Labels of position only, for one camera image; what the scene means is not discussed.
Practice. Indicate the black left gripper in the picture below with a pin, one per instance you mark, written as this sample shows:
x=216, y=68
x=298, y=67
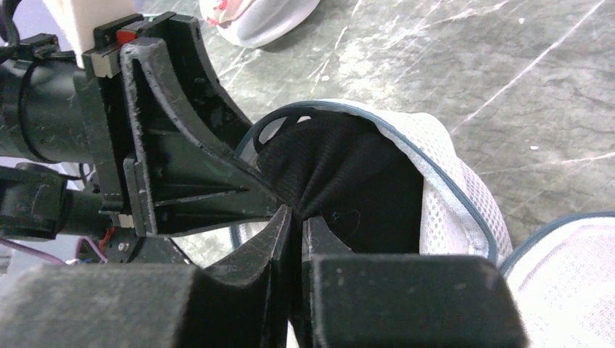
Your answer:
x=63, y=117

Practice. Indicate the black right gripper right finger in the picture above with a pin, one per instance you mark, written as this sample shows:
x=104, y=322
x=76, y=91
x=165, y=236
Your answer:
x=401, y=300

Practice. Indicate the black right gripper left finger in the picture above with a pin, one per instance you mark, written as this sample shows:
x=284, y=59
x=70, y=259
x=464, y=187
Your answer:
x=237, y=302

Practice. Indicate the black bra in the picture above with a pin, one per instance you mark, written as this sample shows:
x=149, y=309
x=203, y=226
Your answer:
x=341, y=168

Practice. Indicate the white mesh blue zip laundry bag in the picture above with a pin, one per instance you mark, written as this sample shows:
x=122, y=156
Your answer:
x=561, y=278

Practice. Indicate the pink zip mesh laundry bag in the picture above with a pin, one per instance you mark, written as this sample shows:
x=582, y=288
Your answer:
x=255, y=23

